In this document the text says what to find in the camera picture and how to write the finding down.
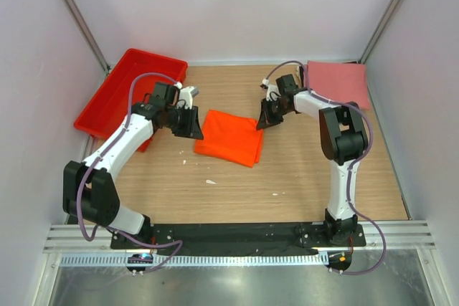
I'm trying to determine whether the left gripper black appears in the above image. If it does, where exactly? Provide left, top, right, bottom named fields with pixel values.
left=164, top=105, right=204, bottom=140

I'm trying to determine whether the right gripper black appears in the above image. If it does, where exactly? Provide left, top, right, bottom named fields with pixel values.
left=257, top=97, right=291, bottom=130

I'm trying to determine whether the orange t shirt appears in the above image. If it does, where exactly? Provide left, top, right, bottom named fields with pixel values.
left=194, top=110, right=264, bottom=168

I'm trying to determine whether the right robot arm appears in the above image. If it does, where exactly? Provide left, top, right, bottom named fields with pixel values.
left=256, top=75, right=372, bottom=246

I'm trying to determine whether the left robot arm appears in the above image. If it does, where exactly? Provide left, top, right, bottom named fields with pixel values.
left=62, top=82, right=204, bottom=249

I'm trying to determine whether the folded pink t shirt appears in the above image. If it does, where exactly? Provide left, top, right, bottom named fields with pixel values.
left=307, top=61, right=371, bottom=110

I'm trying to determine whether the red plastic bin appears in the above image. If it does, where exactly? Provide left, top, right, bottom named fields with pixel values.
left=74, top=48, right=188, bottom=140

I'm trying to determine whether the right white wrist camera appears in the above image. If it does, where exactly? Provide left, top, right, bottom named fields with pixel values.
left=261, top=78, right=280, bottom=101

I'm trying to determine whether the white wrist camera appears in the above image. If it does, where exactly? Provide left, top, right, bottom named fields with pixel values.
left=174, top=82, right=199, bottom=110
left=261, top=78, right=280, bottom=101

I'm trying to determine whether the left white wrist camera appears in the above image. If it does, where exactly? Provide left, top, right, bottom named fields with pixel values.
left=174, top=82, right=199, bottom=110

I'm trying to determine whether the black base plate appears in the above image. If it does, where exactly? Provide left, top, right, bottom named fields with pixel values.
left=110, top=222, right=366, bottom=257

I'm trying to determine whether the slotted cable duct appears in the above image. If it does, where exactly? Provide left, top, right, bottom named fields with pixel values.
left=60, top=252, right=328, bottom=268

